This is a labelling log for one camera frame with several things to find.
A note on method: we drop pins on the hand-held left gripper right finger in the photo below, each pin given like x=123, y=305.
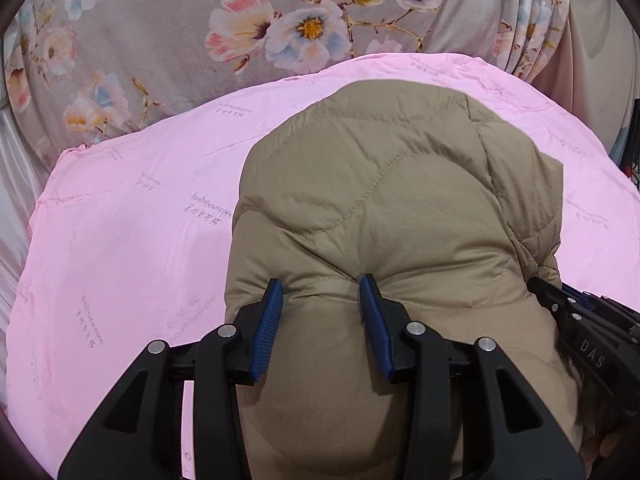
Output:
x=375, y=325

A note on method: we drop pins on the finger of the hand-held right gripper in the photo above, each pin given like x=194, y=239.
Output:
x=617, y=310
x=552, y=300

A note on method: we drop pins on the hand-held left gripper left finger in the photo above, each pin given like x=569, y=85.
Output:
x=267, y=325

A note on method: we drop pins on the khaki puffer jacket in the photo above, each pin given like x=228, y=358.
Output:
x=400, y=210

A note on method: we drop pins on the person's right hand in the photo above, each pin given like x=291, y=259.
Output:
x=602, y=455

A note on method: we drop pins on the pink blanket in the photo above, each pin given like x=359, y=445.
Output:
x=125, y=240

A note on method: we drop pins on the beige curtain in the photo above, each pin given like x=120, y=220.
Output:
x=600, y=60

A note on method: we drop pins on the grey floral bedsheet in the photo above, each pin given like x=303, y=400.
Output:
x=175, y=35

